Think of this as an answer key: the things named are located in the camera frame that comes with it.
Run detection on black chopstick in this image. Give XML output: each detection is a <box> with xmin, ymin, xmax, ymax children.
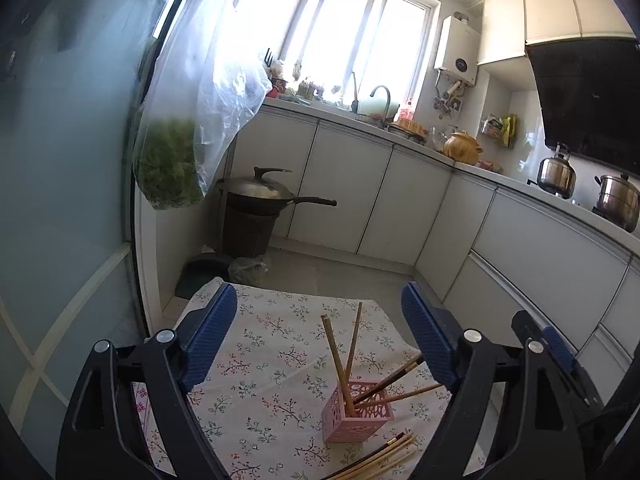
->
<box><xmin>352</xmin><ymin>354</ymin><xmax>425</xmax><ymax>404</ymax></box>

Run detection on wooden chopstick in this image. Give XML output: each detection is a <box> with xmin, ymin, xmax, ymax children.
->
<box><xmin>326</xmin><ymin>432</ymin><xmax>416</xmax><ymax>479</ymax></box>
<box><xmin>321</xmin><ymin>314</ymin><xmax>356</xmax><ymax>417</ymax></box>
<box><xmin>345</xmin><ymin>301</ymin><xmax>362</xmax><ymax>381</ymax></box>
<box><xmin>355</xmin><ymin>384</ymin><xmax>445</xmax><ymax>410</ymax></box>
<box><xmin>345</xmin><ymin>439</ymin><xmax>418</xmax><ymax>480</ymax></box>

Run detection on pink perforated utensil holder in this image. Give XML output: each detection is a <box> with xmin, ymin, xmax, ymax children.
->
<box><xmin>321</xmin><ymin>386</ymin><xmax>395</xmax><ymax>444</ymax></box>

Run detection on kitchen faucet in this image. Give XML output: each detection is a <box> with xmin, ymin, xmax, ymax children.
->
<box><xmin>369</xmin><ymin>84</ymin><xmax>392</xmax><ymax>120</ymax></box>

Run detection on dark green dustpan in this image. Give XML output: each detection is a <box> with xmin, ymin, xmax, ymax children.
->
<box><xmin>175</xmin><ymin>252</ymin><xmax>233</xmax><ymax>300</ymax></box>

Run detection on crumpled plastic bag on floor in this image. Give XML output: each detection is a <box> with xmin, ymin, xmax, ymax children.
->
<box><xmin>228</xmin><ymin>255</ymin><xmax>271</xmax><ymax>287</ymax></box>

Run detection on floral tablecloth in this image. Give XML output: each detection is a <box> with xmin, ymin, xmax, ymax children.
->
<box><xmin>130</xmin><ymin>282</ymin><xmax>487</xmax><ymax>480</ymax></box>

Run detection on wok with lid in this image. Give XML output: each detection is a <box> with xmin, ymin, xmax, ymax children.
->
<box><xmin>217</xmin><ymin>167</ymin><xmax>337</xmax><ymax>216</ymax></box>

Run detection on stainless steel kettle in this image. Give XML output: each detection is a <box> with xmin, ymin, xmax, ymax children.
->
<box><xmin>527</xmin><ymin>143</ymin><xmax>576</xmax><ymax>200</ymax></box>

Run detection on stainless steel stockpot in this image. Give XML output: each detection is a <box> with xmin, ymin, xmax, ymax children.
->
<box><xmin>593</xmin><ymin>174</ymin><xmax>639</xmax><ymax>233</ymax></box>

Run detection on yellow ceramic pot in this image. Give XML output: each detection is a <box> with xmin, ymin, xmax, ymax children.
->
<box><xmin>442</xmin><ymin>131</ymin><xmax>483</xmax><ymax>166</ymax></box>

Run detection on black range hood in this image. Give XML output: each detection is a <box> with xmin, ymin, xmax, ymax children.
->
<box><xmin>526</xmin><ymin>38</ymin><xmax>640</xmax><ymax>176</ymax></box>

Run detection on plastic bag of greens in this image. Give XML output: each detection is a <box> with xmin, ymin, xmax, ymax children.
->
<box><xmin>132</xmin><ymin>0</ymin><xmax>271</xmax><ymax>210</ymax></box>

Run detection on white water heater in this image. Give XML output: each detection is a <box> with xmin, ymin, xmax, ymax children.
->
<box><xmin>434</xmin><ymin>16</ymin><xmax>480</xmax><ymax>86</ymax></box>

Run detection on wall rack with packets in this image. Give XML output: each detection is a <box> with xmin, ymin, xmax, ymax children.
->
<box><xmin>480</xmin><ymin>114</ymin><xmax>518</xmax><ymax>148</ymax></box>

